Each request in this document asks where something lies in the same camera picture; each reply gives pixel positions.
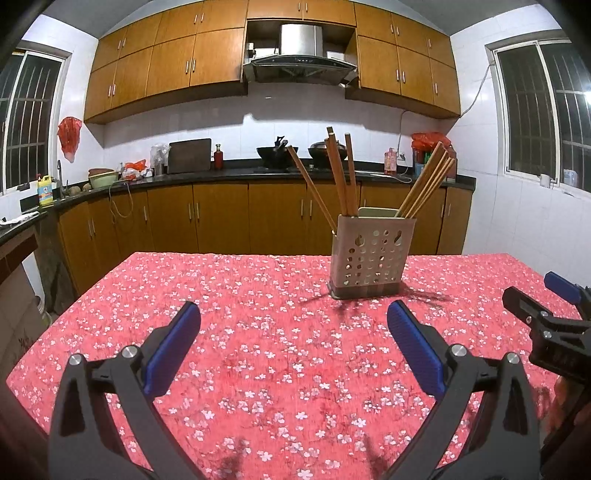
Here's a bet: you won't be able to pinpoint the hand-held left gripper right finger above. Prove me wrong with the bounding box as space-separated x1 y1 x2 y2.
379 299 541 480

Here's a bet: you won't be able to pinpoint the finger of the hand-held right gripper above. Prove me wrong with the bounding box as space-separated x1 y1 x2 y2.
544 271 591 319
502 285 591 382

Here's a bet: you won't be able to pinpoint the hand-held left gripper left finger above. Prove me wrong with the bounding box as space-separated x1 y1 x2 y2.
48 300 202 480

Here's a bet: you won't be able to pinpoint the white perforated chopstick holder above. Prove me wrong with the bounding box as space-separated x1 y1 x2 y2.
327 208 417 301

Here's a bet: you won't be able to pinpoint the wooden chopstick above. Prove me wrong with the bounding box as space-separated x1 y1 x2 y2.
404 154 454 217
401 147 450 217
409 157 458 217
397 142 445 217
287 145 338 234
325 136 346 217
345 133 359 217
328 127 352 217

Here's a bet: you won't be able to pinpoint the black wok with utensils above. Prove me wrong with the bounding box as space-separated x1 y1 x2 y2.
256 136 300 169

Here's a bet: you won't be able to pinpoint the person's right hand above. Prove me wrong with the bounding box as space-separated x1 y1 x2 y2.
549 377 579 433

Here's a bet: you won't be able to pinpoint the red floral tablecloth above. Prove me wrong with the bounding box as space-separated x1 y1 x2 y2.
6 251 591 480

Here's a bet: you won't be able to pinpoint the wooden lower kitchen cabinets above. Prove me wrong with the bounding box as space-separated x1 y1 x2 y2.
58 181 474 297

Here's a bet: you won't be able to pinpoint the wooden kitchen cabinets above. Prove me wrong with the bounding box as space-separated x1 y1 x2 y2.
84 0 462 124
58 181 474 297

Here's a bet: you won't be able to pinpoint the barred window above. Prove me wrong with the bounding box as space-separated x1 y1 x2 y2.
0 48 73 195
485 39 591 191

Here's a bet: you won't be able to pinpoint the black kitchen countertop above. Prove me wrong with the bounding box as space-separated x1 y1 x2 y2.
0 165 477 246

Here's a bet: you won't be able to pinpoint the green basin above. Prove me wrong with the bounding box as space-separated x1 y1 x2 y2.
88 167 119 189

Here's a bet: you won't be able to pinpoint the red plastic bag on counter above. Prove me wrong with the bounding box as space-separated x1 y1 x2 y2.
121 159 156 181

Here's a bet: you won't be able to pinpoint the clear plastic bag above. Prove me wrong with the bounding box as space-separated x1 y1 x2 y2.
150 143 172 176

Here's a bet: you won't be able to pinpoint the dark wooden cutting board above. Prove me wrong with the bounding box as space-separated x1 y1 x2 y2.
167 138 212 175

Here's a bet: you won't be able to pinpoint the large red plastic bag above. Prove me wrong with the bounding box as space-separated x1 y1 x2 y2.
410 132 452 163

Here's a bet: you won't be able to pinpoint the yellow detergent bottle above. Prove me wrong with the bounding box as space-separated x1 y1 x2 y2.
38 174 55 208

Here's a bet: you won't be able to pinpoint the black wok with lid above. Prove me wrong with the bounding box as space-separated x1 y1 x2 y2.
307 140 348 168

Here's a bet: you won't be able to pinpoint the hanging red plastic bag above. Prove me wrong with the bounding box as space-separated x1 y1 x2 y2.
57 117 84 164

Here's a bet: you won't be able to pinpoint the wooden upper kitchen cabinets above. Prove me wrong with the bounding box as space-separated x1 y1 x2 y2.
84 0 462 124

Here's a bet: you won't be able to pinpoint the steel range hood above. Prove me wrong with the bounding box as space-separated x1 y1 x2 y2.
242 23 359 88

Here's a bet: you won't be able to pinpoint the white hanging cord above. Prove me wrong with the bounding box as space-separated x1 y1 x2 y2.
108 182 135 219

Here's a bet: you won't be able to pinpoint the white wall cable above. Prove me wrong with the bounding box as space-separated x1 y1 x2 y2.
459 62 496 117

